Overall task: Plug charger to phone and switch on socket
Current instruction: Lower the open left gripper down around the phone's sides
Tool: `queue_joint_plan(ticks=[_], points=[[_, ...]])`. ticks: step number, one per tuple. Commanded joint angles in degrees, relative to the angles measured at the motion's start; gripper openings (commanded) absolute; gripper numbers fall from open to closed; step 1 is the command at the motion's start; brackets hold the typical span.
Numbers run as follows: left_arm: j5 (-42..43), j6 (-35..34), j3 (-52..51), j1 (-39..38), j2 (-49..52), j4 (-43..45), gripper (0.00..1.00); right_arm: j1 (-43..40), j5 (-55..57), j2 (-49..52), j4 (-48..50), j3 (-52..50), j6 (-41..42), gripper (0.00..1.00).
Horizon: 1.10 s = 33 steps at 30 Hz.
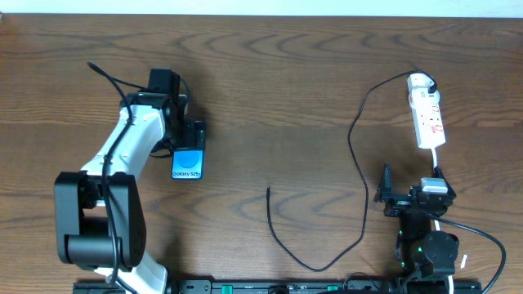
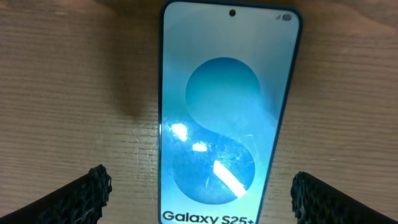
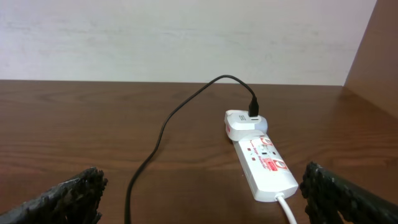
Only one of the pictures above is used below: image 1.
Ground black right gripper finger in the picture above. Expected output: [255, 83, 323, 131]
[378, 163, 392, 195]
[433, 166, 451, 190]

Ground blue Samsung Galaxy smartphone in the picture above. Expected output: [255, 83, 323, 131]
[171, 149, 204, 180]

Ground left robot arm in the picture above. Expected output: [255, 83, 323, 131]
[54, 69, 207, 293]

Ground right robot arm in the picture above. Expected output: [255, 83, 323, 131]
[375, 164, 459, 293]

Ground white USB charger plug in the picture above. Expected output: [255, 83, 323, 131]
[407, 72, 437, 93]

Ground white power strip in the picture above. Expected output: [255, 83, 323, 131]
[409, 88, 446, 149]

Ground black USB charging cable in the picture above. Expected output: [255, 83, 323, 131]
[266, 69, 439, 273]

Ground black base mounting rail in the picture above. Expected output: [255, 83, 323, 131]
[71, 279, 482, 294]

